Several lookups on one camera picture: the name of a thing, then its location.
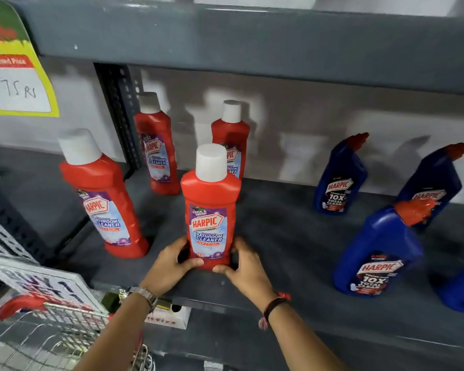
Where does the slotted metal shelf post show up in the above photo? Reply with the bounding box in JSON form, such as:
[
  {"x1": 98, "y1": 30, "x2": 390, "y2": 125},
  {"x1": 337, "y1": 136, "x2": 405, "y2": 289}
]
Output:
[{"x1": 0, "y1": 164, "x2": 53, "y2": 267}]

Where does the person's right hand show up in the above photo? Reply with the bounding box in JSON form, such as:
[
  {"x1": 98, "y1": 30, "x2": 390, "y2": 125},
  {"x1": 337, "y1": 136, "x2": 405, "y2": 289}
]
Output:
[{"x1": 213, "y1": 236, "x2": 280, "y2": 306}]

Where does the blue toilet cleaner bottle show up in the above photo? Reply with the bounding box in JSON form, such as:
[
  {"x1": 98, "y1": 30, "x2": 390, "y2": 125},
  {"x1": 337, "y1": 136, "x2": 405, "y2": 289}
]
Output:
[
  {"x1": 332, "y1": 199, "x2": 436, "y2": 297},
  {"x1": 313, "y1": 132, "x2": 370, "y2": 216},
  {"x1": 395, "y1": 141, "x2": 464, "y2": 229},
  {"x1": 436, "y1": 259, "x2": 464, "y2": 316}
]

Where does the person's right forearm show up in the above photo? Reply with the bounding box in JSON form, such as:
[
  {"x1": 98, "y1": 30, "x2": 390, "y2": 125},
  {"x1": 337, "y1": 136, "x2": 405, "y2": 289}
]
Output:
[{"x1": 265, "y1": 303, "x2": 349, "y2": 371}]

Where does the gray metal shelf rack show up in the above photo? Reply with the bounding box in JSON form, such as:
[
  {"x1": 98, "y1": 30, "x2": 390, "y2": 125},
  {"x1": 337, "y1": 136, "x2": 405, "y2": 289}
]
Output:
[{"x1": 0, "y1": 0, "x2": 464, "y2": 371}]

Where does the black wrist band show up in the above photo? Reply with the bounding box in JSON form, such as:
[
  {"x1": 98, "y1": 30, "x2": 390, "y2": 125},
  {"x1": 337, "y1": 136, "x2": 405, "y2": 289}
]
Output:
[{"x1": 263, "y1": 297, "x2": 291, "y2": 322}]

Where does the white cardboard box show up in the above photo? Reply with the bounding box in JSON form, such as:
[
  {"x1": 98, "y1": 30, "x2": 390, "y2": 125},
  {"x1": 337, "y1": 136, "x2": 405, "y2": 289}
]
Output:
[{"x1": 144, "y1": 304, "x2": 192, "y2": 330}]

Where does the yellow price sign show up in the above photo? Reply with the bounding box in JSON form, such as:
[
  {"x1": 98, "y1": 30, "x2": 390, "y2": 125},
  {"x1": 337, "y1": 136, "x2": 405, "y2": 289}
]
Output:
[{"x1": 0, "y1": 0, "x2": 60, "y2": 118}]

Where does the silver wire shopping cart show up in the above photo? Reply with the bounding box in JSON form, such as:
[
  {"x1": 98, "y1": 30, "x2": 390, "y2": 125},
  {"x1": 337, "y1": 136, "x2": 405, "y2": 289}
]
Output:
[{"x1": 0, "y1": 293, "x2": 156, "y2": 371}]

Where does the person's left hand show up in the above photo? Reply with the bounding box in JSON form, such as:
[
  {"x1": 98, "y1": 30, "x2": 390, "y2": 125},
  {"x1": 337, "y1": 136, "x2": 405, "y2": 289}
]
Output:
[{"x1": 139, "y1": 236, "x2": 205, "y2": 298}]

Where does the silver wristwatch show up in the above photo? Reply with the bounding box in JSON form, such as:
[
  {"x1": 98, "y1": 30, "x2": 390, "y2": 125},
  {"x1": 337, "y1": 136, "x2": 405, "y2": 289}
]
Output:
[{"x1": 127, "y1": 286, "x2": 159, "y2": 313}]

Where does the person's left forearm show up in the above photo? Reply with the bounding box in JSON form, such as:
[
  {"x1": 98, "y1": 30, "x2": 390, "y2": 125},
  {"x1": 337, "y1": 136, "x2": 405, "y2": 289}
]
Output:
[{"x1": 73, "y1": 293, "x2": 156, "y2": 371}]

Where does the white printed cart sign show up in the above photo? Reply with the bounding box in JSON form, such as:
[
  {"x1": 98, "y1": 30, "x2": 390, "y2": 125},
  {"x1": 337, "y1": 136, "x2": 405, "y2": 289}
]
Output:
[{"x1": 0, "y1": 254, "x2": 108, "y2": 314}]

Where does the red bathroom cleaner bottle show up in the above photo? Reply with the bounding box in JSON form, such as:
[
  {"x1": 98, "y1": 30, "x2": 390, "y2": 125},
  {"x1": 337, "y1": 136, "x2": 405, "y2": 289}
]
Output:
[
  {"x1": 133, "y1": 92, "x2": 181, "y2": 196},
  {"x1": 211, "y1": 99, "x2": 251, "y2": 180},
  {"x1": 180, "y1": 143, "x2": 242, "y2": 271},
  {"x1": 57, "y1": 128, "x2": 150, "y2": 259}
]

